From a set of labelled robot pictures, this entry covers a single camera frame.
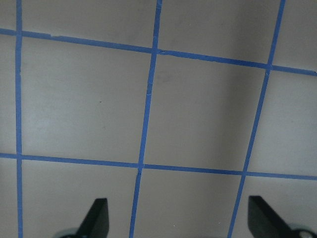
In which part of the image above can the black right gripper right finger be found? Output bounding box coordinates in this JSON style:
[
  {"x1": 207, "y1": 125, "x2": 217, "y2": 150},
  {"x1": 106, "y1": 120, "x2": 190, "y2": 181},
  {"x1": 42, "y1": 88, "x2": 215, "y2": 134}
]
[{"x1": 248, "y1": 196, "x2": 293, "y2": 238}]

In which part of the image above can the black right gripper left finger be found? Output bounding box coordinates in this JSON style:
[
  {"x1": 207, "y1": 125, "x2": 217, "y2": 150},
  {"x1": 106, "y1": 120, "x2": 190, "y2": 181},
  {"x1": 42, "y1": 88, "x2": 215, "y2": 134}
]
[{"x1": 75, "y1": 198, "x2": 109, "y2": 238}]

